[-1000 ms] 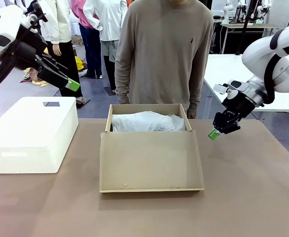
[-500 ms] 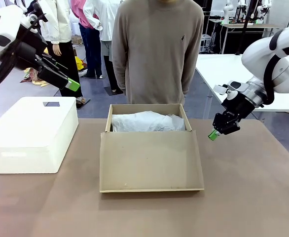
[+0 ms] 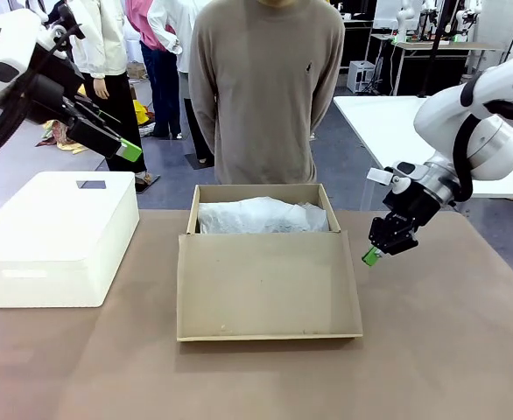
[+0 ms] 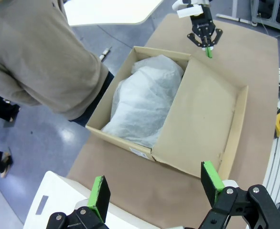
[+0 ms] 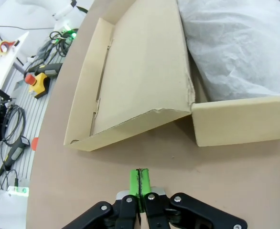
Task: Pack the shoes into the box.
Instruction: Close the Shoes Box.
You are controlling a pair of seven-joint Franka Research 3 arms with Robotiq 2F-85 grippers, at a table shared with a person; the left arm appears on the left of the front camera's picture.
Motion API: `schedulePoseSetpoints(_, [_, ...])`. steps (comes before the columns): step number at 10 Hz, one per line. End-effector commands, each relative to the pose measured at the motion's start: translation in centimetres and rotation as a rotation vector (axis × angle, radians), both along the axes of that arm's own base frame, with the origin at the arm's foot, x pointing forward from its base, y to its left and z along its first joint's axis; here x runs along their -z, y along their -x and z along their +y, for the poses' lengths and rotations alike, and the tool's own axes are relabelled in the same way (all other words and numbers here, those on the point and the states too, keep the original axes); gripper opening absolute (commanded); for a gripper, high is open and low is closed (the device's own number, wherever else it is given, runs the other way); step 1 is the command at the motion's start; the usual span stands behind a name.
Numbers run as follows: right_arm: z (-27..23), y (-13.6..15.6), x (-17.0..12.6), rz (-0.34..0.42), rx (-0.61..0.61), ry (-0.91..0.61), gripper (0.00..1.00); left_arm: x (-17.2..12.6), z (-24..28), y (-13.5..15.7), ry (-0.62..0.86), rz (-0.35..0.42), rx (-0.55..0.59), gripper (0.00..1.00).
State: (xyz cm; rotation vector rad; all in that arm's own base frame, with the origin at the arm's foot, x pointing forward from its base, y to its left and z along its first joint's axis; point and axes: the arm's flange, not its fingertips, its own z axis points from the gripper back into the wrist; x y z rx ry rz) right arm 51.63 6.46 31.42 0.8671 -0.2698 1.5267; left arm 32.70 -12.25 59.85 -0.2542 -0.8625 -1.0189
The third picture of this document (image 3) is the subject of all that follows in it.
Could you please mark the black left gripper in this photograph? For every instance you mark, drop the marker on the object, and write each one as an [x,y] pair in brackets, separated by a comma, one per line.
[48,92]

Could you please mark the black mannequin base plate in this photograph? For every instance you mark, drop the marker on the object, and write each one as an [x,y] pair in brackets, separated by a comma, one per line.
[197,162]
[147,183]

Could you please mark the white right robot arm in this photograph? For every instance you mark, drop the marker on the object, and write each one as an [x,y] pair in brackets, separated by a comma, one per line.
[440,114]

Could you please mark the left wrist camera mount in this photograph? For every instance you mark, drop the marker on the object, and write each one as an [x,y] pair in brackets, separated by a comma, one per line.
[57,31]

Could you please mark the small white open cabinet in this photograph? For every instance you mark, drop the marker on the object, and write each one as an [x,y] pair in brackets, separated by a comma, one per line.
[361,76]

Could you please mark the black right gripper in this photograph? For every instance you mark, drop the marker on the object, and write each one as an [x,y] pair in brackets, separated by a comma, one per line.
[412,201]

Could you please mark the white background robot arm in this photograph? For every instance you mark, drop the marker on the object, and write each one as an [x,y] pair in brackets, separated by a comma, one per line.
[464,22]
[404,17]

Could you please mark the mannequin in pink top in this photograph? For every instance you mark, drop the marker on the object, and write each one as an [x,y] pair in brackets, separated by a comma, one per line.
[162,87]

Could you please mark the small cardboard box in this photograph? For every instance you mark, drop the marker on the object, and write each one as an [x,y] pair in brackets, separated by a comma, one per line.
[137,70]

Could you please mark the white plastic storage box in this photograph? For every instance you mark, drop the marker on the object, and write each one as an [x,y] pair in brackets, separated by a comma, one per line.
[42,227]

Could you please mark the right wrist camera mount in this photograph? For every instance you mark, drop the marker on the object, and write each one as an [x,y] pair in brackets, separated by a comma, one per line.
[379,176]

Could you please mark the mannequin in white shirt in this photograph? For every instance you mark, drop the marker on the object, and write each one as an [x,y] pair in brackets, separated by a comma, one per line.
[173,26]

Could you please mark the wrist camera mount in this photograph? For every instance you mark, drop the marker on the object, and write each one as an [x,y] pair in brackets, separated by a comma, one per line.
[57,31]
[379,176]

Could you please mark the thick black pole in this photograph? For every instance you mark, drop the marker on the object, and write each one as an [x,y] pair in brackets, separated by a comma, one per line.
[433,52]

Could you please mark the colourful clothes pile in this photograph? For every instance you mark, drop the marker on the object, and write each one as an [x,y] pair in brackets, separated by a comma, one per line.
[142,114]

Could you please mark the white tissue paper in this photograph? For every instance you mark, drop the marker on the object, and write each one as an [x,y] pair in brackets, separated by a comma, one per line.
[256,214]

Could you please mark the white table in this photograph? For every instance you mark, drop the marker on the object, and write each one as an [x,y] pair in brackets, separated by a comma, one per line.
[379,127]

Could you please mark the person in beige sweater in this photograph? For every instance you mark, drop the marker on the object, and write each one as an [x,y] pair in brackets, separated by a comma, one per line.
[265,96]

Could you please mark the brown cardboard shoe box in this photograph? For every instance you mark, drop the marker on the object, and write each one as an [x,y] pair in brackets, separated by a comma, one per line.
[261,284]

